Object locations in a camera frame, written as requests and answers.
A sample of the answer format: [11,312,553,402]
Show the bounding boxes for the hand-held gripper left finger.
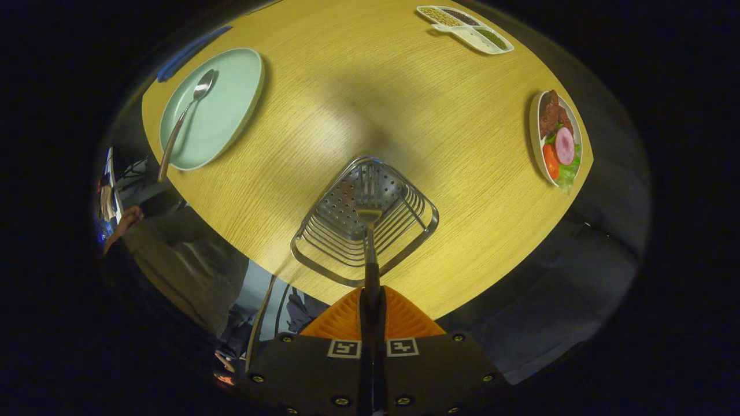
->
[245,286,372,416]

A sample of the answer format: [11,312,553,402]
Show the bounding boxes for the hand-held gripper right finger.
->
[373,285,510,416]

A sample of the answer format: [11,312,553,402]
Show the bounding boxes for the metal fork with brown handle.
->
[354,168,384,313]

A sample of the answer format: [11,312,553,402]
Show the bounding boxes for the metal spoon with brown handle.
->
[157,69,219,183]

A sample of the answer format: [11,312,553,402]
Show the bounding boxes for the person's khaki trousers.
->
[124,207,250,337]

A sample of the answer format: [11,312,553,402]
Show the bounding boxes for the person's dark top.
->
[104,237,232,376]

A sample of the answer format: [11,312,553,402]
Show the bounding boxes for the white plate of food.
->
[529,90,583,194]

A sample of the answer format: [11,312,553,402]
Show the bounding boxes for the pale green plate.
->
[159,47,265,172]

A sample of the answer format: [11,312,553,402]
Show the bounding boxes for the white flat panel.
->
[104,147,123,227]

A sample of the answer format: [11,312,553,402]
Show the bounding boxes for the white divided bean dish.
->
[416,5,515,55]

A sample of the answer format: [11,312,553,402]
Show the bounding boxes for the blue folded cloth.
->
[157,25,233,83]

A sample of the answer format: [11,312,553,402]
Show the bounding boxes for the metal chair frame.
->
[245,274,279,372]

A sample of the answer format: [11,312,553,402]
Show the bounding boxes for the metal wire basket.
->
[290,156,440,288]

